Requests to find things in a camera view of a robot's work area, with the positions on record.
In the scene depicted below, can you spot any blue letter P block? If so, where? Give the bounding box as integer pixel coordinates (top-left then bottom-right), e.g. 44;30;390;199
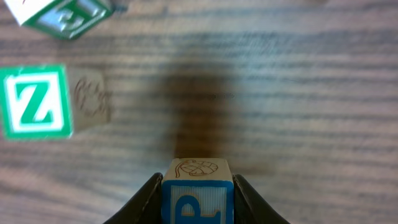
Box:
161;158;234;224

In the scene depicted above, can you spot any white patterned block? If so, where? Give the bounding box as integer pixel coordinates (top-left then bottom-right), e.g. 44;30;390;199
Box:
4;0;114;40

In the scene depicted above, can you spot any green letter Z block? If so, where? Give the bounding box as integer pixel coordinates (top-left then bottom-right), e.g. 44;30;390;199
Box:
0;64;112;141

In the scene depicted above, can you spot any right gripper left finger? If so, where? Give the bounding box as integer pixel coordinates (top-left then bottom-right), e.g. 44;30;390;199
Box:
104;172;163;224

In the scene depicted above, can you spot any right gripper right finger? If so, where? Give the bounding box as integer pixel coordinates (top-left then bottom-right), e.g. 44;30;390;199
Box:
233;174;289;224

